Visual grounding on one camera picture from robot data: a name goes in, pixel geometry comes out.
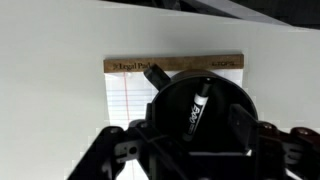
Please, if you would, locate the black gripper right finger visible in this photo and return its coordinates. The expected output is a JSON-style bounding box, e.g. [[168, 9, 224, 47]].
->
[[228, 104, 258, 151]]

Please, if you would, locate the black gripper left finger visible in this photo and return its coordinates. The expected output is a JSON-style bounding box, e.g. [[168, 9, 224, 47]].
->
[[144, 103, 159, 140]]

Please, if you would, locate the black Expo marker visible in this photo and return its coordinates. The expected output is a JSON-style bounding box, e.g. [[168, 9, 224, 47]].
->
[[182, 78, 212, 142]]

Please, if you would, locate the black pot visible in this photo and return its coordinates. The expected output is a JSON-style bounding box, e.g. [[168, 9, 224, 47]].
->
[[144, 64, 257, 152]]

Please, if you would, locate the white legal pad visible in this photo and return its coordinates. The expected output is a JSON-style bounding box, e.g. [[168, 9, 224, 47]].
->
[[63, 53, 248, 180]]

